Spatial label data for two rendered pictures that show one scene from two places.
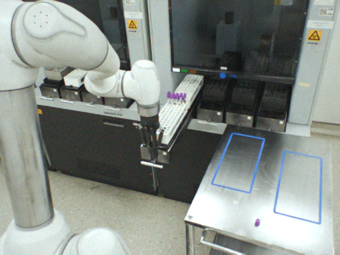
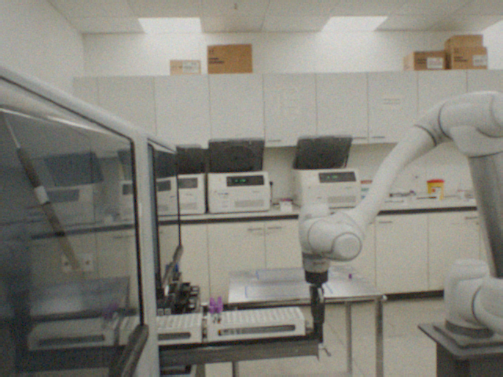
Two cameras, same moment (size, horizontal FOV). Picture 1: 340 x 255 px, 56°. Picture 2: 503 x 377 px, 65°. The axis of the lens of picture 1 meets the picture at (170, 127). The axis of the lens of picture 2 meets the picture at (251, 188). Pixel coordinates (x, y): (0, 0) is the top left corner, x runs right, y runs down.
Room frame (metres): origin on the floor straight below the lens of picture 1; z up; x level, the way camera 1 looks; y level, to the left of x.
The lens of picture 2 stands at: (1.80, 1.08, 1.34)
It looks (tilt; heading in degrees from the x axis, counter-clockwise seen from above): 4 degrees down; 244
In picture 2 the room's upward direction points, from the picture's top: 2 degrees counter-clockwise
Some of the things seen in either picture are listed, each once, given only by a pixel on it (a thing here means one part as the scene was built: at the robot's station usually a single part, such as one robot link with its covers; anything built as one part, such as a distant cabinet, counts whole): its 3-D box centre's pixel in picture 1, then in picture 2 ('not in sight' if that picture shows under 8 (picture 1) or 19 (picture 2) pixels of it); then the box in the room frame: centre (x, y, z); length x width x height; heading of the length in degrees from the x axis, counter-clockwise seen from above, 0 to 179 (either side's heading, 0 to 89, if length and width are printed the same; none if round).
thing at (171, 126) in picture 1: (168, 121); (255, 325); (1.27, 0.01, 0.83); 0.30 x 0.10 x 0.06; 158
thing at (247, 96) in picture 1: (243, 98); (174, 294); (1.42, -0.38, 0.85); 0.12 x 0.02 x 0.06; 68
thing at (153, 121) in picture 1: (150, 122); (316, 283); (1.08, 0.08, 0.96); 0.08 x 0.07 x 0.09; 68
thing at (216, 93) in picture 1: (213, 94); (170, 309); (1.47, -0.24, 0.85); 0.12 x 0.02 x 0.06; 69
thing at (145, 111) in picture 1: (148, 106); (316, 260); (1.08, 0.08, 1.03); 0.09 x 0.09 x 0.06
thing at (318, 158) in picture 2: not in sight; (323, 170); (-0.56, -2.06, 1.25); 0.62 x 0.56 x 0.69; 68
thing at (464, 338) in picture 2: not in sight; (465, 325); (0.50, 0.18, 0.73); 0.22 x 0.18 x 0.06; 68
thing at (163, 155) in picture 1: (177, 116); (212, 345); (1.39, -0.04, 0.78); 0.73 x 0.14 x 0.09; 158
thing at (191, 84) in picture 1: (187, 91); (152, 332); (1.56, -0.11, 0.83); 0.30 x 0.10 x 0.06; 158
